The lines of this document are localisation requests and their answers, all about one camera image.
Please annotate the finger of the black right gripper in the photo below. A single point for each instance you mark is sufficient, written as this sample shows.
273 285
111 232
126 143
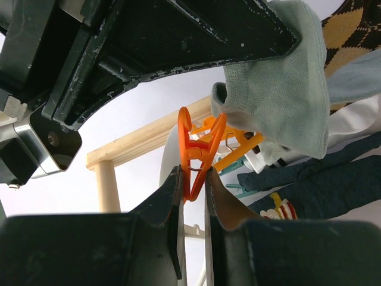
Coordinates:
121 44

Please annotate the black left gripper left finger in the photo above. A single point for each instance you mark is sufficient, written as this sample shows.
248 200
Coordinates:
142 247

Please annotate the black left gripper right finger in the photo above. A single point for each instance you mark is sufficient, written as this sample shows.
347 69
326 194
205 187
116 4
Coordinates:
315 252

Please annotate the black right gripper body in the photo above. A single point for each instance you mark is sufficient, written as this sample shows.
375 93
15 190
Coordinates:
40 34

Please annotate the white round clip hanger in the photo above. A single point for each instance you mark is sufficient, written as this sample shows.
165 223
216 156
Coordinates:
228 254

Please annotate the dark orange clothes peg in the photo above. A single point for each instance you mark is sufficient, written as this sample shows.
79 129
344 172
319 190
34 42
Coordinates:
190 149

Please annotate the brown argyle sock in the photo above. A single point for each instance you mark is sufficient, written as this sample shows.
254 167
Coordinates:
352 31

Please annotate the grey sock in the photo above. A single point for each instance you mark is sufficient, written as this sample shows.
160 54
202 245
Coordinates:
284 99
357 80

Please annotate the black sock on hanger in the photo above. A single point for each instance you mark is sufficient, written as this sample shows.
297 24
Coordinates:
271 178

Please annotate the wooden hanging rod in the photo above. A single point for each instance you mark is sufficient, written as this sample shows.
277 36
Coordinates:
135 144

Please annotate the navy character sock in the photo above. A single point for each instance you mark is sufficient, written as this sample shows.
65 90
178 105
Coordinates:
326 194

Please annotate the white black striped sock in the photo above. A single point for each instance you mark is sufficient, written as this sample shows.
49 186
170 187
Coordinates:
356 120

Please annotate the wooden rack upright post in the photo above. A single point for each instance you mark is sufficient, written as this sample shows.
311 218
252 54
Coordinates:
107 187

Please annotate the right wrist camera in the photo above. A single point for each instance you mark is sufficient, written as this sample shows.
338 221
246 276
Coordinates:
35 147

